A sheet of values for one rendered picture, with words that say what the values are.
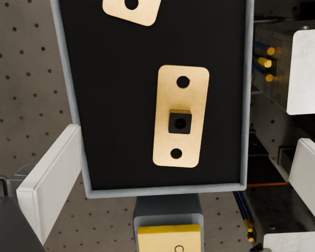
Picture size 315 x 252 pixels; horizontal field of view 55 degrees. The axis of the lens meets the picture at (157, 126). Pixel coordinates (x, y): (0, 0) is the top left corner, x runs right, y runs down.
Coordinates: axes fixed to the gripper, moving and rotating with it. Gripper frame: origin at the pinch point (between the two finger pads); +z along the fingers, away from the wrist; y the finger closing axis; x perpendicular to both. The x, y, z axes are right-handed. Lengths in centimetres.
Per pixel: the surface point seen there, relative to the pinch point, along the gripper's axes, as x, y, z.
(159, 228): -11.5, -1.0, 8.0
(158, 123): -0.4, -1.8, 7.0
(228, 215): -44, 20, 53
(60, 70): -6, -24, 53
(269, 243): -20.7, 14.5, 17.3
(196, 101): 1.6, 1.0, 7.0
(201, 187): -6.0, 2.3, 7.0
